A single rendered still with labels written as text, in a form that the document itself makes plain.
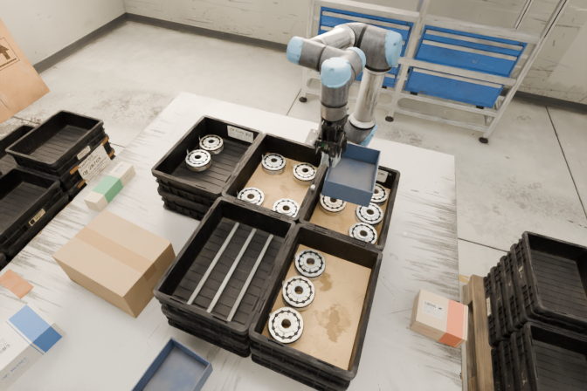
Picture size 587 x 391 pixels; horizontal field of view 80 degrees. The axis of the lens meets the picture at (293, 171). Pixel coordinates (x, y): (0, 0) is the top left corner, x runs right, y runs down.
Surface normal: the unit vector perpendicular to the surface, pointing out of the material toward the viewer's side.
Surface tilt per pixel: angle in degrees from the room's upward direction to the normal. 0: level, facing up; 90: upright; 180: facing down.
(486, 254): 0
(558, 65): 90
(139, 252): 0
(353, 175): 1
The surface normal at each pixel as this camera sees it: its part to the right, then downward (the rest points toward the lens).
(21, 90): 0.92, 0.04
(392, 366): 0.06, -0.70
